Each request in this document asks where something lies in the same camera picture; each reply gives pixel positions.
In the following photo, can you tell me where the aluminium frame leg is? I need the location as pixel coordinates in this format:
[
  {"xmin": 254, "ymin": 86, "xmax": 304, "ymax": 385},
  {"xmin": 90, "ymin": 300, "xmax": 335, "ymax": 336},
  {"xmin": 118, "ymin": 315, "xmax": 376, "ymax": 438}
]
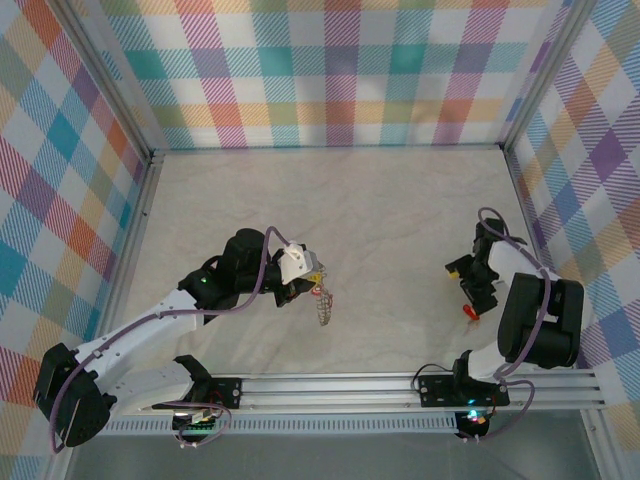
[
  {"xmin": 47, "ymin": 414, "xmax": 79, "ymax": 480},
  {"xmin": 582, "ymin": 409, "xmax": 619, "ymax": 480}
]

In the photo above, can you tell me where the slotted grey cable duct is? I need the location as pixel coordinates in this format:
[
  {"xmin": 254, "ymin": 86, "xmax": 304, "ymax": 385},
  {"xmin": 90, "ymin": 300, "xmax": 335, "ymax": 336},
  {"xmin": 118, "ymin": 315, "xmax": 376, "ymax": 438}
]
[{"xmin": 74, "ymin": 417, "xmax": 461, "ymax": 437}]

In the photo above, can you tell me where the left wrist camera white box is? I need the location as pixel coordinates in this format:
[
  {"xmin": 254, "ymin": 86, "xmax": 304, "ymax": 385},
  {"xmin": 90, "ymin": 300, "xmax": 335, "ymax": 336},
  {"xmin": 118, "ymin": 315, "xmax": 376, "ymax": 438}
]
[{"xmin": 277, "ymin": 242, "xmax": 321, "ymax": 286}]

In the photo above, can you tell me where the large metal keyring with keys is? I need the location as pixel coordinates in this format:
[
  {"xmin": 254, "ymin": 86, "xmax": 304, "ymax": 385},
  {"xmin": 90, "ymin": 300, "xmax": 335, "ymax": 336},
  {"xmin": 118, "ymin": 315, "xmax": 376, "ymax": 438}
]
[{"xmin": 312, "ymin": 269, "xmax": 335, "ymax": 327}]

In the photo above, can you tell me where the aluminium frame post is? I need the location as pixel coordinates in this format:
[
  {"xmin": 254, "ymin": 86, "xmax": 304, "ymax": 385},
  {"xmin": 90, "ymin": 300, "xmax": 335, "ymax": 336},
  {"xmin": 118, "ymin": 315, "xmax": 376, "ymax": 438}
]
[
  {"xmin": 58, "ymin": 0, "xmax": 154, "ymax": 161},
  {"xmin": 501, "ymin": 0, "xmax": 599, "ymax": 151}
]

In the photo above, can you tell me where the right controller board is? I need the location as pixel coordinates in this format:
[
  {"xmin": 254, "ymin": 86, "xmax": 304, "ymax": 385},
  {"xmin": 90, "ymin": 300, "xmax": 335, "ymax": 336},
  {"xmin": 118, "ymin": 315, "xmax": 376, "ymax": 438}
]
[{"xmin": 455, "ymin": 408, "xmax": 490, "ymax": 440}]

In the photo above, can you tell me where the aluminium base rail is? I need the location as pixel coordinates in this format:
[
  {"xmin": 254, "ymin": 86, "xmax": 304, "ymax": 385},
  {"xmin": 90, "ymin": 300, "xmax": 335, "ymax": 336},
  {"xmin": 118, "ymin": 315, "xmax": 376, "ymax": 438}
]
[{"xmin": 53, "ymin": 372, "xmax": 607, "ymax": 417}]

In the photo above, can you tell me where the aluminium frame side rail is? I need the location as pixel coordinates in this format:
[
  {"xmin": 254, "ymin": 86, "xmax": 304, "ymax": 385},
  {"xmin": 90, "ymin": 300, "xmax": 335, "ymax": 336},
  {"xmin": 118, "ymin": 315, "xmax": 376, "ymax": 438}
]
[
  {"xmin": 502, "ymin": 148, "xmax": 581, "ymax": 374},
  {"xmin": 84, "ymin": 152, "xmax": 166, "ymax": 376}
]

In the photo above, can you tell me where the controller board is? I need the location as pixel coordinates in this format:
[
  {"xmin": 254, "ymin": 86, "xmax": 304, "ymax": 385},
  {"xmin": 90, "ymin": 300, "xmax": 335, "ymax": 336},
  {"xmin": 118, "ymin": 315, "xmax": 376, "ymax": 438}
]
[
  {"xmin": 171, "ymin": 409, "xmax": 222, "ymax": 437},
  {"xmin": 455, "ymin": 408, "xmax": 490, "ymax": 440}
]

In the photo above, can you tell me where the left controller board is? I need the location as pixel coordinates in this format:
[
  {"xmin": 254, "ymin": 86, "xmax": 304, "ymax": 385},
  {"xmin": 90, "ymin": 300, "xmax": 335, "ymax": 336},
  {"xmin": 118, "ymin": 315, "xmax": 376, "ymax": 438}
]
[{"xmin": 171, "ymin": 409, "xmax": 222, "ymax": 437}]

